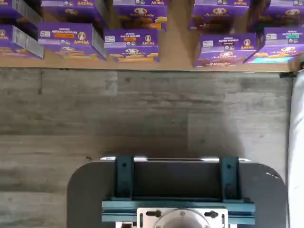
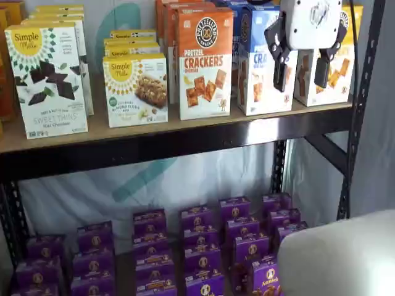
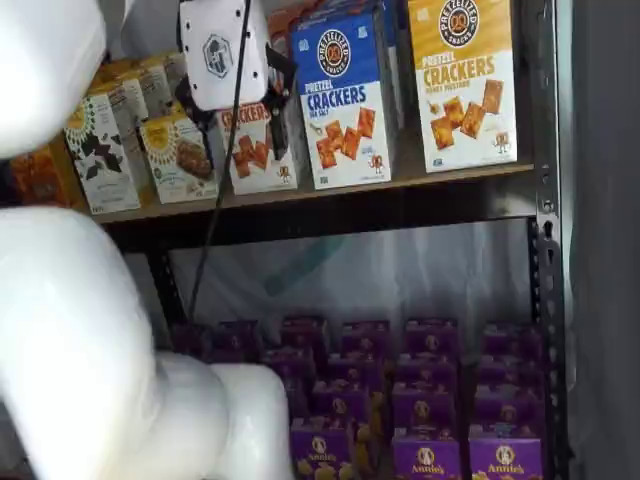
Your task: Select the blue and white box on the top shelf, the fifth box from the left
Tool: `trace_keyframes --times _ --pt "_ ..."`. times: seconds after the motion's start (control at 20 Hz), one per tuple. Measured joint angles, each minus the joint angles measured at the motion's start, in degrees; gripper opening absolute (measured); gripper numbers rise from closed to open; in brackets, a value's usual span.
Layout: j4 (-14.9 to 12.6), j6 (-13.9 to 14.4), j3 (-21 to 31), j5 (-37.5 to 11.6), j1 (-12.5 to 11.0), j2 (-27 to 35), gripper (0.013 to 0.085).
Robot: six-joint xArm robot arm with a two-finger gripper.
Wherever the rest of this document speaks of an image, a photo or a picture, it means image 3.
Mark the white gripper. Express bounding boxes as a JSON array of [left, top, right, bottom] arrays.
[[173, 0, 298, 172]]

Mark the orange cheddar pretzel crackers box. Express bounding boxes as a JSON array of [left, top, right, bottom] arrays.
[[266, 6, 298, 49], [214, 99, 300, 197]]

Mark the Simple Mills almond bars box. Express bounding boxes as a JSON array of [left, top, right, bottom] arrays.
[[138, 111, 220, 206], [138, 61, 177, 119]]

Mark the Simple Mills sweet thins box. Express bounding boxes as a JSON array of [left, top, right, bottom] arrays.
[[105, 78, 152, 152], [64, 91, 143, 212]]

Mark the wooden shelf board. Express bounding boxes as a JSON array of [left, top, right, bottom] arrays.
[[91, 161, 537, 225]]

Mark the dark orange snack box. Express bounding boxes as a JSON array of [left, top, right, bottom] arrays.
[[9, 143, 77, 208]]

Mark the purple Annie's box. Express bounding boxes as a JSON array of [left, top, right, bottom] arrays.
[[404, 316, 459, 357], [326, 351, 387, 387], [282, 379, 314, 427], [214, 321, 262, 364], [261, 347, 317, 384], [290, 424, 354, 480], [391, 434, 463, 480], [311, 380, 373, 427], [478, 354, 546, 389], [468, 436, 544, 480], [281, 314, 329, 352], [391, 381, 459, 439], [483, 321, 544, 359], [171, 324, 214, 362], [341, 319, 392, 357], [396, 351, 459, 387], [474, 383, 546, 442]]

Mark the yellow honey mustard crackers box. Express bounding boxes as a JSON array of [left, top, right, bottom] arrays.
[[406, 0, 519, 175]]

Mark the black metal shelf rack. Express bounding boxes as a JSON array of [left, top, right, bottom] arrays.
[[99, 0, 572, 480]]

